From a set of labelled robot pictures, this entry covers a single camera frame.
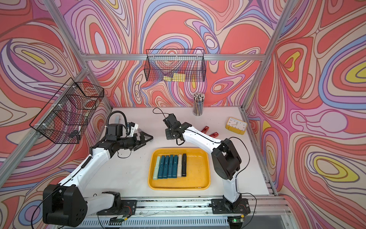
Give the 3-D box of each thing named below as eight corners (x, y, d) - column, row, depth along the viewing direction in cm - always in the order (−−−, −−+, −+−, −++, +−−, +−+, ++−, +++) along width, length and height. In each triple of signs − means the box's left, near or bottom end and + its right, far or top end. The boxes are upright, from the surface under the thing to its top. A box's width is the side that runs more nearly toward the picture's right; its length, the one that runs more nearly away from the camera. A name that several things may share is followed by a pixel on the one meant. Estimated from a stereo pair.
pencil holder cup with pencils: (192, 116, 117) (194, 99, 102) (192, 110, 122) (193, 92, 107) (202, 116, 117) (205, 99, 102) (201, 110, 122) (204, 92, 107)
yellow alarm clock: (223, 128, 108) (224, 125, 106) (228, 117, 115) (229, 115, 113) (243, 136, 104) (244, 133, 101) (247, 124, 111) (248, 122, 108)
